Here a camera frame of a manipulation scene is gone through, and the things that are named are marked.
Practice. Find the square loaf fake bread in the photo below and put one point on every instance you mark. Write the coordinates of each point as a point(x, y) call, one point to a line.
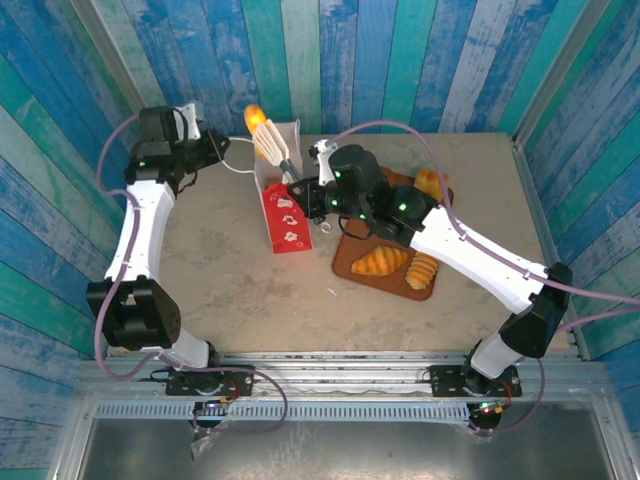
point(429, 182)

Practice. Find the red and white paper bag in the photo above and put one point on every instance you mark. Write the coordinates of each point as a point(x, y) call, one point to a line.
point(290, 225)

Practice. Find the striped croissant fake bread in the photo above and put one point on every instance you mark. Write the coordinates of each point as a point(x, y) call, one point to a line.
point(380, 261)

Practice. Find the ribbed spiral fake bread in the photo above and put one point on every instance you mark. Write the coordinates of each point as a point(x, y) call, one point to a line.
point(422, 271)

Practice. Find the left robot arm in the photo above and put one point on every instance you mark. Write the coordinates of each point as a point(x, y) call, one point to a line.
point(145, 225)

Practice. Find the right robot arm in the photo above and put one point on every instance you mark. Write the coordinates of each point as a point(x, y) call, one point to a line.
point(475, 250)

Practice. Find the brown serving tray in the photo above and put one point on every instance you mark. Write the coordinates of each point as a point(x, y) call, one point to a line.
point(395, 283)

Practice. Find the small circuit board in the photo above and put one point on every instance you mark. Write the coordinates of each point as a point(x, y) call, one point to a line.
point(489, 407)
point(215, 405)

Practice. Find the metal sheet panel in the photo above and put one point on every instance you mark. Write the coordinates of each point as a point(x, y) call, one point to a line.
point(375, 450)

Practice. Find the metal corner post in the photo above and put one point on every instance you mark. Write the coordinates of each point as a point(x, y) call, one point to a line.
point(112, 55)
point(555, 75)

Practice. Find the metal table side rail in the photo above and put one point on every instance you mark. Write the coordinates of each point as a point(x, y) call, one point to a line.
point(537, 210)

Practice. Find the aluminium rail frame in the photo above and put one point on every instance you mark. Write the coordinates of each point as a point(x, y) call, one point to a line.
point(340, 375)

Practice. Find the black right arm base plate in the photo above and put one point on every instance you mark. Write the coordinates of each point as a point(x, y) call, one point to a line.
point(445, 380)

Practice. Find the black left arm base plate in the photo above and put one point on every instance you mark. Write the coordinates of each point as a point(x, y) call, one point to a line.
point(200, 381)

